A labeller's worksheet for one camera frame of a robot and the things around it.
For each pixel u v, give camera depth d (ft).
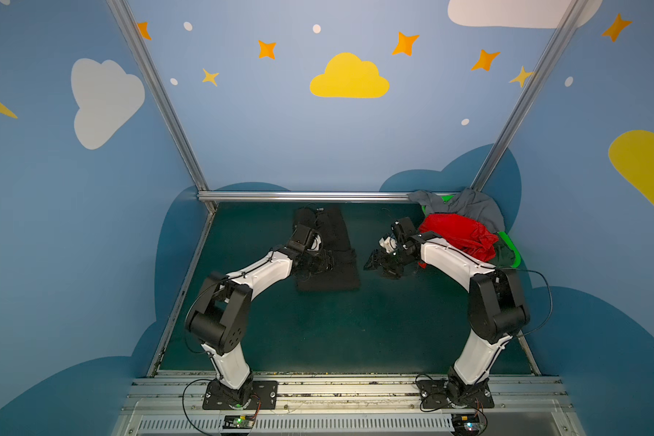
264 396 2.42
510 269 1.71
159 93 2.74
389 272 2.73
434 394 2.45
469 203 3.64
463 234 3.38
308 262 2.59
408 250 2.31
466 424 2.35
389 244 2.75
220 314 1.55
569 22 2.32
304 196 6.30
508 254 3.04
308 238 2.45
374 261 2.75
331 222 3.75
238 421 2.32
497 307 1.61
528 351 2.87
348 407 2.40
